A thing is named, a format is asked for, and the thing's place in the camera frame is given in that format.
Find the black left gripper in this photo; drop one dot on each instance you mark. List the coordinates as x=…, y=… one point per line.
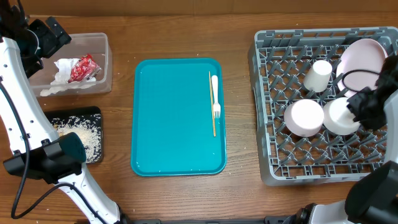
x=51, y=42

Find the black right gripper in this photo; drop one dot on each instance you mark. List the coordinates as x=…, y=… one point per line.
x=370, y=122

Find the white bowl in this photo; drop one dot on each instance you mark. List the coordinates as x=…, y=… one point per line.
x=338, y=118

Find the pink round plate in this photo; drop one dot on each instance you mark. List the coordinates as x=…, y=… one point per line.
x=365, y=54

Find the white napkin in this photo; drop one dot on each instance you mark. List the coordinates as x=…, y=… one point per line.
x=64, y=66

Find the red snack wrapper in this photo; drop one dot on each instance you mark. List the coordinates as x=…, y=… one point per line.
x=85, y=69

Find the white paper cup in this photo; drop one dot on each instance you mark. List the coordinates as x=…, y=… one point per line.
x=318, y=76

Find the pink bowl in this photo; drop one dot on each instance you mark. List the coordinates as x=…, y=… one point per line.
x=304, y=118

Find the white plastic fork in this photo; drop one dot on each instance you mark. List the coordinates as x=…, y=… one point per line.
x=216, y=105

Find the wooden chopstick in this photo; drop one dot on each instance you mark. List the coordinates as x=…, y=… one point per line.
x=212, y=110

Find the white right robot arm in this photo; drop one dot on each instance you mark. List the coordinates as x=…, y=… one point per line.
x=372, y=199

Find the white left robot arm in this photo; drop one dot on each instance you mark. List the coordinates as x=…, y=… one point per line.
x=39, y=152

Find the black food waste tray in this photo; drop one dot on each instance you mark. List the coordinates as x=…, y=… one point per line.
x=73, y=112

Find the grey dishwasher rack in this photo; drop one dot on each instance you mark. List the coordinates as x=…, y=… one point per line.
x=278, y=63

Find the clear plastic bin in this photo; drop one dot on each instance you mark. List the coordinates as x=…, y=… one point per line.
x=95, y=44

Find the pile of peanuts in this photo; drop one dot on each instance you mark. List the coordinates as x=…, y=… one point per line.
x=60, y=132

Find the pile of white rice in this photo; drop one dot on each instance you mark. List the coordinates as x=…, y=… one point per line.
x=89, y=130

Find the teal serving tray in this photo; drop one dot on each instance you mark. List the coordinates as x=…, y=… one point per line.
x=173, y=131

